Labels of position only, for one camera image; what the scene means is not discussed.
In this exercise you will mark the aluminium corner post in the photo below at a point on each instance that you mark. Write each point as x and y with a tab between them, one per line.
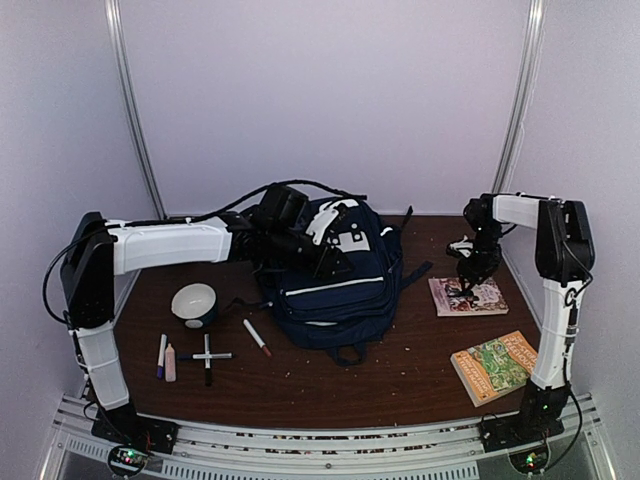
524	91
118	42

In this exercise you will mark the aluminium left corner post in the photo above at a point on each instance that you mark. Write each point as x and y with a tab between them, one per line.
118	42

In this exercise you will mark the white marker blue cap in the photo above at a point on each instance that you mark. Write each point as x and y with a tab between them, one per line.
161	356

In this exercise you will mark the black white marker vertical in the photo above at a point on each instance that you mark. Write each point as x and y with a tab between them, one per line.
207	361

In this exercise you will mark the blue white marker horizontal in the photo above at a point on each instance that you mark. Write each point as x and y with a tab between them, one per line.
205	356

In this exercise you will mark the orange green treehouse book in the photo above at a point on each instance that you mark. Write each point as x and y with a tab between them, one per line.
495	368

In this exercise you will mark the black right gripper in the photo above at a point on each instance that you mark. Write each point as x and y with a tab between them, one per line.
474	270

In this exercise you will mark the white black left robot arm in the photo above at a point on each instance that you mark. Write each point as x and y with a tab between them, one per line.
102	250

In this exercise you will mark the white marker red cap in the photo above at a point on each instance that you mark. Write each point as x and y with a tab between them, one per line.
257	338

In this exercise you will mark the white bowl teal outside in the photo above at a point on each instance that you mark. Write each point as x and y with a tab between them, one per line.
195	305

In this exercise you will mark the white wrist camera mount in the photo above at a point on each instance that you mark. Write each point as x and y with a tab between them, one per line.
327	214
462	248

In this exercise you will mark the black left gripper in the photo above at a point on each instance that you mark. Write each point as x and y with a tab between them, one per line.
327	258

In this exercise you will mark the pink white correction stick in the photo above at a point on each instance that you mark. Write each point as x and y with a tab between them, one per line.
170	372

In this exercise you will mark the pink illustrated paperback book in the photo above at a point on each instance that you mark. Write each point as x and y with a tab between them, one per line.
482	300

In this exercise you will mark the aluminium right corner post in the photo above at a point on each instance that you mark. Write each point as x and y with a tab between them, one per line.
524	91

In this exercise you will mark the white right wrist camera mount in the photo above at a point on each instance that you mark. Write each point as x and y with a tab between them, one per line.
462	248

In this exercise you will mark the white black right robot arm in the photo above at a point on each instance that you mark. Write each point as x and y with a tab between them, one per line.
564	256

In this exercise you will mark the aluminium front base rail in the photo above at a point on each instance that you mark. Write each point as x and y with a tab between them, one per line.
444	450

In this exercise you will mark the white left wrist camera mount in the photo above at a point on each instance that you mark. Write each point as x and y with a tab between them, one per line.
327	214

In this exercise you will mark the navy blue student backpack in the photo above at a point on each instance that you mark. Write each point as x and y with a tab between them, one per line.
343	312

